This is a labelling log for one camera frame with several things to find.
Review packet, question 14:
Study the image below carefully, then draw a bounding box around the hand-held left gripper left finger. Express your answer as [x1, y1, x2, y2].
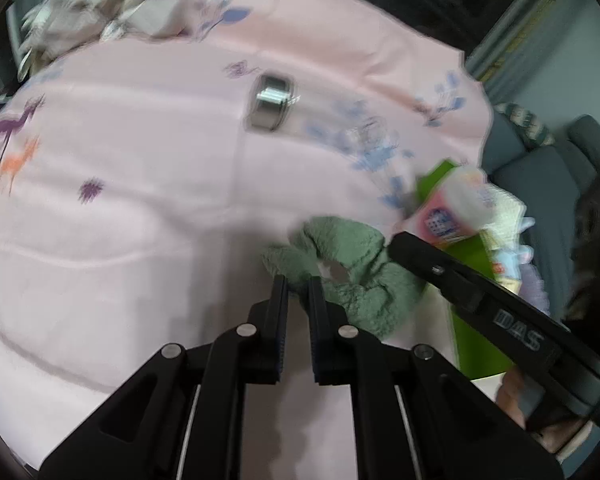
[39, 274, 290, 480]

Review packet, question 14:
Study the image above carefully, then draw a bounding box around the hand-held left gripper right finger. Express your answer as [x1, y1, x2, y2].
[307, 276, 565, 480]

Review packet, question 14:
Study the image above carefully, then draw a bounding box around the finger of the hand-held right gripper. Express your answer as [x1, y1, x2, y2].
[387, 231, 486, 313]

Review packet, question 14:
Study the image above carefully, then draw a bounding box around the purple fluffy cloth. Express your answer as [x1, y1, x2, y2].
[517, 265, 551, 318]

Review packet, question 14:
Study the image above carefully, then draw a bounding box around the pink lidded wipes canister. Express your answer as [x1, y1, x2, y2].
[407, 167, 503, 248]

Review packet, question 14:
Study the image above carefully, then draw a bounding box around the green fluffy cloth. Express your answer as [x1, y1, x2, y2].
[262, 216, 426, 338]

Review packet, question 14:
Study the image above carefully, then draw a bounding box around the blue plush toy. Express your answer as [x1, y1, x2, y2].
[495, 217, 536, 281]

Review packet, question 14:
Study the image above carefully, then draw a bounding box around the person's right hand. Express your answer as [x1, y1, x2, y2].
[500, 370, 596, 455]

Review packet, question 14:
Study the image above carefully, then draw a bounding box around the grey sofa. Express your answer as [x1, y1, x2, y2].
[480, 112, 600, 321]

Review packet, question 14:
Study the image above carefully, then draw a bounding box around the striped pillow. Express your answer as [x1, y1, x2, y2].
[495, 102, 556, 148]

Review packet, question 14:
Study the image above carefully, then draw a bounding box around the grey curtain with gold trim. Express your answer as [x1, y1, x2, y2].
[467, 0, 561, 91]

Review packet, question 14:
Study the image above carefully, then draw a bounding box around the clear bottle with metal cap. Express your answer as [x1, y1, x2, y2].
[244, 72, 301, 133]

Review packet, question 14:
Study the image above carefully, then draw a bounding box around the crumpled pink satin cloth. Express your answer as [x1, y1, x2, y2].
[20, 0, 191, 66]

